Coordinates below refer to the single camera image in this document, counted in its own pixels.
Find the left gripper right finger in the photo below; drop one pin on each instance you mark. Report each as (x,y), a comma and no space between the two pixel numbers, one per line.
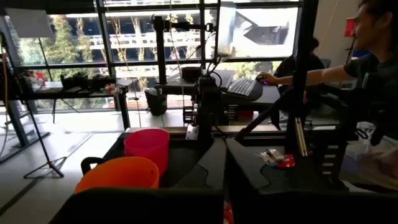
(311,208)

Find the black keyboard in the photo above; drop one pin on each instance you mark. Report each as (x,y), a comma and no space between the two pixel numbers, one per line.
(245,88)

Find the black workbench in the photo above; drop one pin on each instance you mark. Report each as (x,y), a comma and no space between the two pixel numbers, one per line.
(77,93)

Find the clear green gummy pack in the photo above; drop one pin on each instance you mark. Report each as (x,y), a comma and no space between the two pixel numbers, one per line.
(262,157)

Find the black computer mouse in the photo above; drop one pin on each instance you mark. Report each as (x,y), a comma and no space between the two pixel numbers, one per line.
(261,79)

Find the black equipment box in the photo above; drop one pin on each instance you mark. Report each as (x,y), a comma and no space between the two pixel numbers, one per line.
(81,80)
(100,82)

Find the black tripod stand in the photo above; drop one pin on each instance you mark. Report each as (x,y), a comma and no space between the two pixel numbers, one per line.
(56,170)

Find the orange pumpkin face bucket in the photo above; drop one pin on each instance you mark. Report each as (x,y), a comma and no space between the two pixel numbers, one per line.
(124,174)

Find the beige strip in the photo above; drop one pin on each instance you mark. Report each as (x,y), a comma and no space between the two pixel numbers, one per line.
(301,140)

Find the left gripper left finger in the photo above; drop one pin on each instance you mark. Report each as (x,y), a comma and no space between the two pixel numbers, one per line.
(149,205)

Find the black frame brace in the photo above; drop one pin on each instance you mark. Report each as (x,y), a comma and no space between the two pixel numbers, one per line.
(300,77)

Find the white blue Hershey's bar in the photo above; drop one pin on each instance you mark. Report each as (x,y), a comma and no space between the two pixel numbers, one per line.
(271,155)
(280,156)

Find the grey desk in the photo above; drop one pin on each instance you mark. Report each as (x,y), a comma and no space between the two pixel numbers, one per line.
(224,77)

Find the white plastic bag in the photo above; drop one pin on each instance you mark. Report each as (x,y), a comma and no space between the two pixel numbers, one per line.
(363,168)

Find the silver base bracket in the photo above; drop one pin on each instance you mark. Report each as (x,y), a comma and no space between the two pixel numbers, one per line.
(192,132)

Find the black table frame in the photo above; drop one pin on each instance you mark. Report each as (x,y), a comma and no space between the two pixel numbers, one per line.
(264,137)

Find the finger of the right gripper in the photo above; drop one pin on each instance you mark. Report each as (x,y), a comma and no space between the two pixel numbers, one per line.
(202,132)
(211,132)

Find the red wall sign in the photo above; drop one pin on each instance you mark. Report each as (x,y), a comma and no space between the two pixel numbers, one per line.
(349,28)

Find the black window frame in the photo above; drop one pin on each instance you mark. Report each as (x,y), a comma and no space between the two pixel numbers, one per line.
(105,37)

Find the red Skittles candy pack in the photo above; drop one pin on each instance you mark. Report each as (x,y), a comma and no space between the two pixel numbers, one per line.
(287,162)

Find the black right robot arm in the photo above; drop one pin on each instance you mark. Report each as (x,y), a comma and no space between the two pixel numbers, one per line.
(206,84)

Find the dark desk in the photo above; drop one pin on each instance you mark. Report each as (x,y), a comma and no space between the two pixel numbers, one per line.
(270,99)

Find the pink plastic bucket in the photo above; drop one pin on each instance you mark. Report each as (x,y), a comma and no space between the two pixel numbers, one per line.
(146,149)

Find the black slotted block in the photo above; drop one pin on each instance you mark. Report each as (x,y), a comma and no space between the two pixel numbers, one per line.
(331,161)

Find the person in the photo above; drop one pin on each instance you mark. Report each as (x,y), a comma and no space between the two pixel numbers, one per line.
(314,62)
(373,71)

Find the black floor stand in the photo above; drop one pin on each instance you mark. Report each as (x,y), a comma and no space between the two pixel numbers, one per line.
(17,124)

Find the black waste bin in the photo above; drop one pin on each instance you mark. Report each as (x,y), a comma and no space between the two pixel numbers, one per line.
(155,104)

